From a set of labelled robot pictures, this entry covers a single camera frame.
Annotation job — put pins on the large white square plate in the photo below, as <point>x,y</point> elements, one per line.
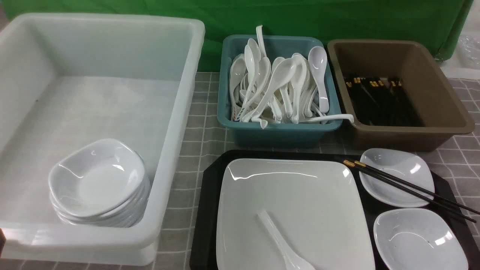
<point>314,204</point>

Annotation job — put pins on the brown plastic bin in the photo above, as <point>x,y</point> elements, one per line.
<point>431,94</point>

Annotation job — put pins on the teal plastic bin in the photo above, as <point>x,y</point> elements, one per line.
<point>283,135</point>

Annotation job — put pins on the grey checked tablecloth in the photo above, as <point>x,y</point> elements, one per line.
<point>24,188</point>

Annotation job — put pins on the clear plastic bag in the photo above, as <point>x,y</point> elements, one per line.
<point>469,50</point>

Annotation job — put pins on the green cloth backdrop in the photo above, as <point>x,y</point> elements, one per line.
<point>436,24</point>

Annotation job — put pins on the black serving tray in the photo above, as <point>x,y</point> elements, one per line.
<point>203,251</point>

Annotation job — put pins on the pile of white spoons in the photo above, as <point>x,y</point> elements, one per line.
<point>284,90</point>

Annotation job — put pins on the black chopstick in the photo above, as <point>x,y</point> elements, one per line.
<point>411,185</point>
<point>407,190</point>

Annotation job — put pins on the bundle of black chopsticks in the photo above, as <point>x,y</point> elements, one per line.
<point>381,102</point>

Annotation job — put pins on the white small dish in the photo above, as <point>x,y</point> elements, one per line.
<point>404,165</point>
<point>417,239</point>

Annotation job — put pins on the stack of white dishes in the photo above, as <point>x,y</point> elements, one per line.
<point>102,184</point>

